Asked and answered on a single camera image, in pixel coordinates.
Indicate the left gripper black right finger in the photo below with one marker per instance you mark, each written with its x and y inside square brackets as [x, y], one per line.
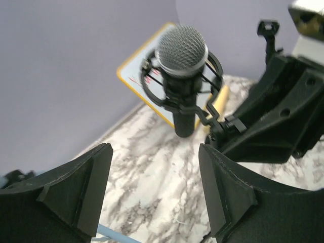
[244, 206]

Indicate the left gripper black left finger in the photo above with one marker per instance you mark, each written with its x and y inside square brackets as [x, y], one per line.
[60, 205]

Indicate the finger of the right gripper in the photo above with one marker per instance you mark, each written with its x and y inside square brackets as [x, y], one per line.
[282, 116]

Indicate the light blue music stand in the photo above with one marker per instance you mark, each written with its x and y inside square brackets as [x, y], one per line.
[109, 234]

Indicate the cream toy microphone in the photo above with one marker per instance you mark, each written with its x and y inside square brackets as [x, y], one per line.
[219, 104]

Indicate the black round-base mic stand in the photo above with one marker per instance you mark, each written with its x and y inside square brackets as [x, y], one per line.
[268, 29]

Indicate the black studio microphone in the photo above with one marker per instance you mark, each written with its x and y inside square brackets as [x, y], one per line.
[182, 66]

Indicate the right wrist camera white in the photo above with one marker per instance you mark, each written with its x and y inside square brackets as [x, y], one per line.
[307, 16]

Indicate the whiteboard with yellow frame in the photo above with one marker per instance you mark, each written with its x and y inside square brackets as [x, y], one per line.
[130, 71]

